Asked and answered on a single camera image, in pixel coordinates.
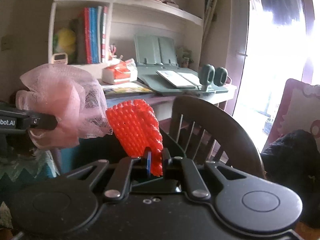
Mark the dark wooden chair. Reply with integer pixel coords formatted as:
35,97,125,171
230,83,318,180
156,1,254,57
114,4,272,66
169,96,265,179

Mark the green book stand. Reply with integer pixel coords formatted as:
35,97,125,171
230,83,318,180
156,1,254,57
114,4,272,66
134,35,230,97

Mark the pink study desk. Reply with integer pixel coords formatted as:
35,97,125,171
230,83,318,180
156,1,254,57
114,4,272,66
105,84,236,121

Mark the open white notebook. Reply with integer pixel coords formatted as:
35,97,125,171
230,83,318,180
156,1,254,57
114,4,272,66
156,70,201,88

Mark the row of upright books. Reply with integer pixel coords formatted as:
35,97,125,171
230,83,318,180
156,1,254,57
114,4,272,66
69,5,108,64

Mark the white bookshelf hutch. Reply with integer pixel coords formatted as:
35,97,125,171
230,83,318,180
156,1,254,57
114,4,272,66
48,0,205,70

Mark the green white zigzag quilt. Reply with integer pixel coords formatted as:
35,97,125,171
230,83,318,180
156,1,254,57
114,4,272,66
1,150,60,229

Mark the yellow plush toy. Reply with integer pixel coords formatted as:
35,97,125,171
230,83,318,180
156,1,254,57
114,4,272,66
53,28,76,55

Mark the pink digital timer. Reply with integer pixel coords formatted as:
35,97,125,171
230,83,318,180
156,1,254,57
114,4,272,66
51,53,68,64

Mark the black plush on bed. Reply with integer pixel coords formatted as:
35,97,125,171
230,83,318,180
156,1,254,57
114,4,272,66
261,129,319,229

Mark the red foam fruit net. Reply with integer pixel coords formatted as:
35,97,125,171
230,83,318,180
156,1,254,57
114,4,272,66
106,99,163,177

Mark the tissue pack red white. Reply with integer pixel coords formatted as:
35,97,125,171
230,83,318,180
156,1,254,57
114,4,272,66
102,58,138,85

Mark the dark green trash bin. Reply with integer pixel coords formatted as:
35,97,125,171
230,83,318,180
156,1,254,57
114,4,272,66
103,128,185,164

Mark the pink mesh puff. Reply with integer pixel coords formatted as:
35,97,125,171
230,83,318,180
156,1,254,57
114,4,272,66
16,64,112,150

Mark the colourful picture book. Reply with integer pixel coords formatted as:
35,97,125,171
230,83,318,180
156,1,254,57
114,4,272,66
101,81,153,95

